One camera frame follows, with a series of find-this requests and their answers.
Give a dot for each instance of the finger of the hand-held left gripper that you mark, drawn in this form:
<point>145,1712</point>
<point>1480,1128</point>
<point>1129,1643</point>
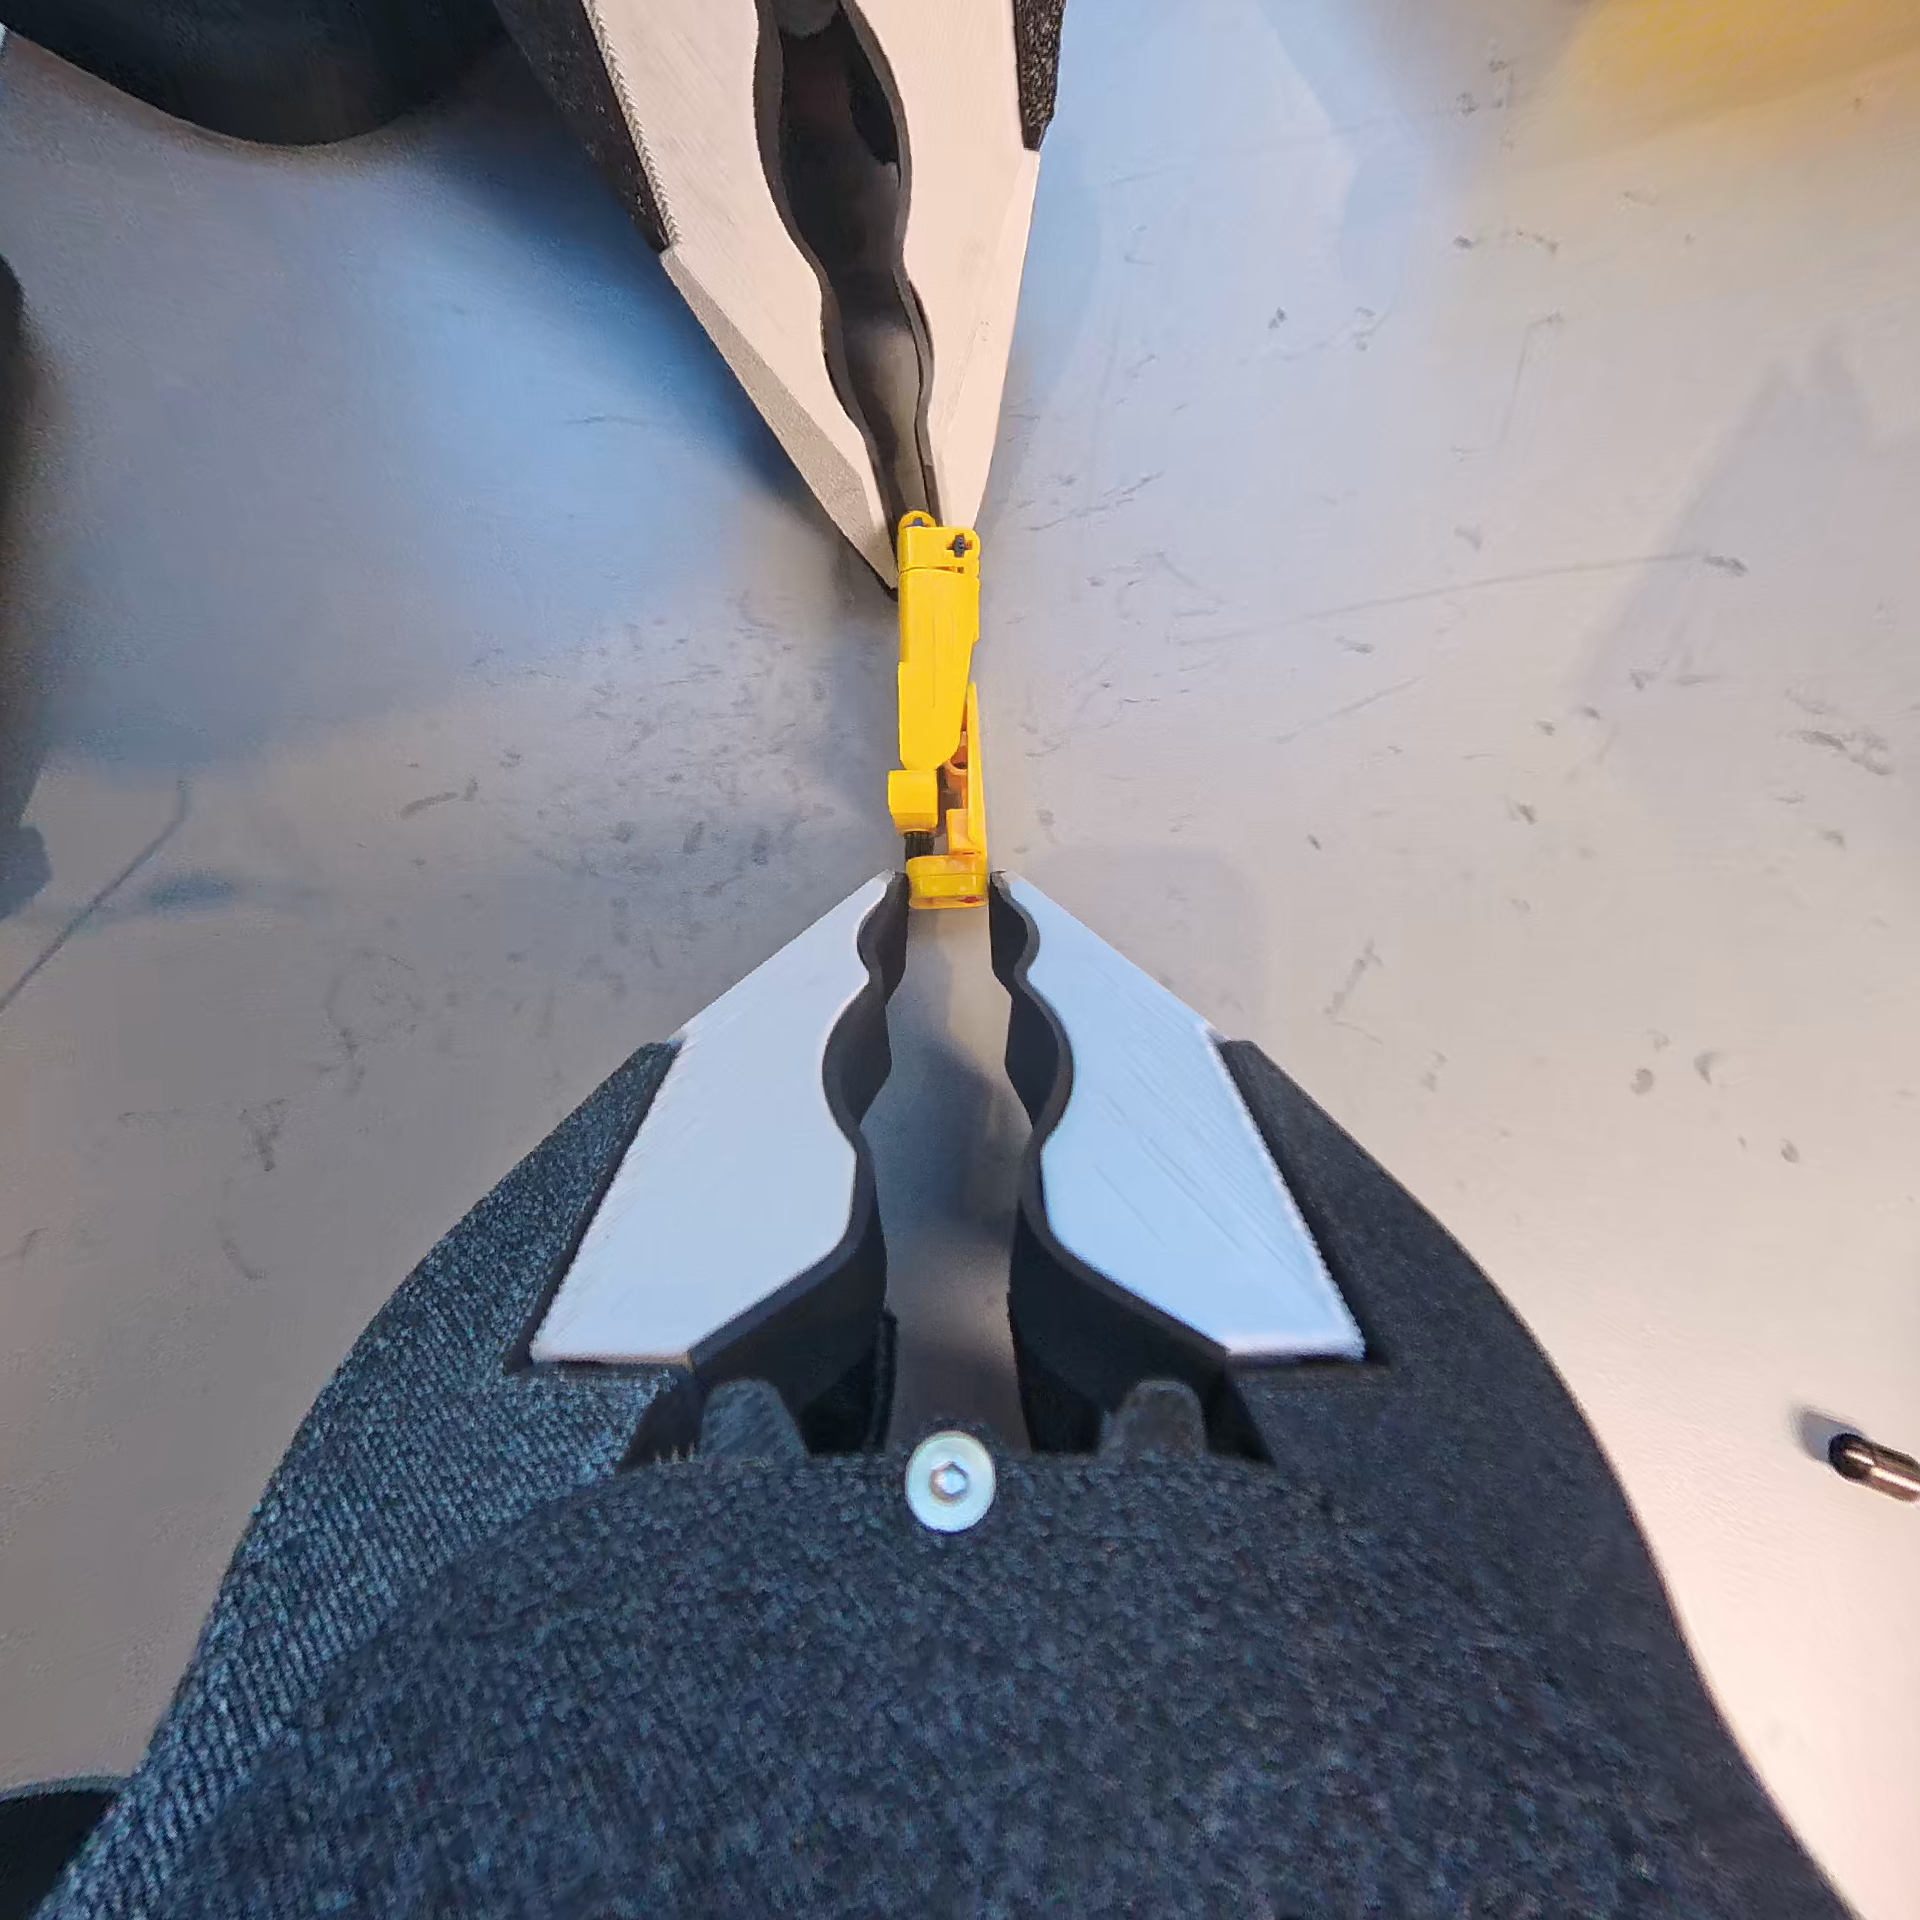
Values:
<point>721,182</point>
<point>974,224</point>

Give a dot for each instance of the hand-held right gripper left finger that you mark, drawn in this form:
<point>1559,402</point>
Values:
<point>721,1200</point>

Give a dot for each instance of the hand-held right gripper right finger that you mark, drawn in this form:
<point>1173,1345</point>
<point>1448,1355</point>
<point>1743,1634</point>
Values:
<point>1170,1200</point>

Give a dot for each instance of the yellow angled toy beam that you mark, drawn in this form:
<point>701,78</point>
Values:
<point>950,885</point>

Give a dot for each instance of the yellow toy actuator assembly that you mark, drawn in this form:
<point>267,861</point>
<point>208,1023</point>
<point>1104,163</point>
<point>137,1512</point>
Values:
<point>934,630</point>

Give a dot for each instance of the small yellow toy beam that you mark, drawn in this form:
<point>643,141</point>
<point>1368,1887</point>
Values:
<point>909,798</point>

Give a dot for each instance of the person's left forearm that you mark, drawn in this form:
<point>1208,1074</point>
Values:
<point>224,61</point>

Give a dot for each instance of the grey desk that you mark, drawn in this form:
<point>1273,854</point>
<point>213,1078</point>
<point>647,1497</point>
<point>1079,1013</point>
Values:
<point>1425,750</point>

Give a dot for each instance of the black toy pin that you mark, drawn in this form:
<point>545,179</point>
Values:
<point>1874,1467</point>

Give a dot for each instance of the person's black hoodie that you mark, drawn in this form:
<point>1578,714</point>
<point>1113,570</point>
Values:
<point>38,1853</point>

